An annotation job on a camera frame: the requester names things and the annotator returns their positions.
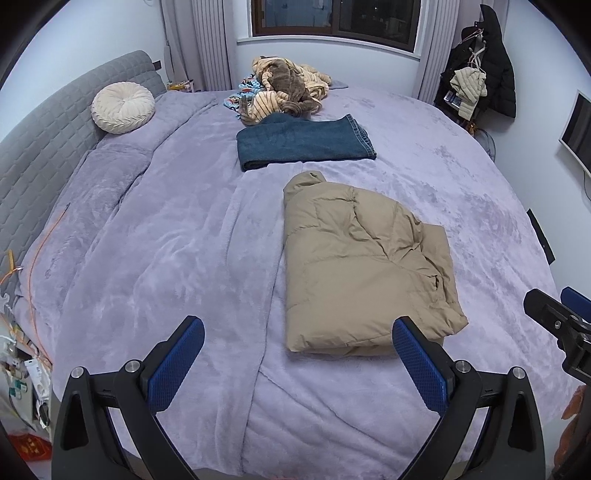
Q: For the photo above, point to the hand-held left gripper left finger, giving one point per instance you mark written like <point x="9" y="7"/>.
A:
<point x="178" y="362"/>

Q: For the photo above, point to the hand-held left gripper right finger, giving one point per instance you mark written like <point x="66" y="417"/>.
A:
<point x="420" y="364"/>

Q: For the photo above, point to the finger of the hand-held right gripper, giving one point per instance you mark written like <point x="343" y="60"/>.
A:
<point x="547" y="307"/>
<point x="579" y="304"/>

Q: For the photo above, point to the beige puffer jacket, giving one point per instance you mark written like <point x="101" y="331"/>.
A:
<point x="360" y="258"/>

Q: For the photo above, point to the person's right forearm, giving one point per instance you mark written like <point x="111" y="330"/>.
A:
<point x="577" y="415"/>

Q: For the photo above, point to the bed with lavender blanket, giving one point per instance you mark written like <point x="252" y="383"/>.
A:
<point x="184" y="230"/>

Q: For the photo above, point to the bedside clutter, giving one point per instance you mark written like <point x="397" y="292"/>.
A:
<point x="23" y="369"/>

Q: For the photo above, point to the red packet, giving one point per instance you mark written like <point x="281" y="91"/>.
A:
<point x="30" y="447"/>

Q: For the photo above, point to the black hanging coat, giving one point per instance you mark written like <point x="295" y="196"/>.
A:
<point x="501" y="78"/>

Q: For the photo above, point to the beige hanging vest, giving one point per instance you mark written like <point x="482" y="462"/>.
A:
<point x="468" y="85"/>

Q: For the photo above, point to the folded blue jeans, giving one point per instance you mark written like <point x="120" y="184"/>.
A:
<point x="300" y="141"/>

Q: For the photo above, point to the grey quilted headboard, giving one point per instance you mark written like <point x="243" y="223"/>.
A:
<point x="46" y="138"/>

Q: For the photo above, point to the round cream pillow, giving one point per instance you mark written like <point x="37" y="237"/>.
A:
<point x="122" y="108"/>

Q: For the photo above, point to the colourful patterned cloth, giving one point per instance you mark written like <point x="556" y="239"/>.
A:
<point x="235" y="99"/>

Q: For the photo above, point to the grey curtain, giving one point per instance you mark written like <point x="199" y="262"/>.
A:
<point x="436" y="60"/>
<point x="207" y="46"/>

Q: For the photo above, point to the yellow bedside items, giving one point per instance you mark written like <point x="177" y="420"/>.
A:
<point x="180" y="86"/>

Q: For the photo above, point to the striped tan plush garment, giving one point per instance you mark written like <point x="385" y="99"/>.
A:
<point x="272" y="99"/>

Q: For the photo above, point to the small black headboard device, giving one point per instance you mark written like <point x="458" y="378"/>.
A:
<point x="157" y="64"/>

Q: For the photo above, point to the dark framed window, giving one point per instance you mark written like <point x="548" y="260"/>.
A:
<point x="323" y="18"/>

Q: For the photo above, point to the wall-mounted television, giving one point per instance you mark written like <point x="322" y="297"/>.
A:
<point x="577" y="134"/>

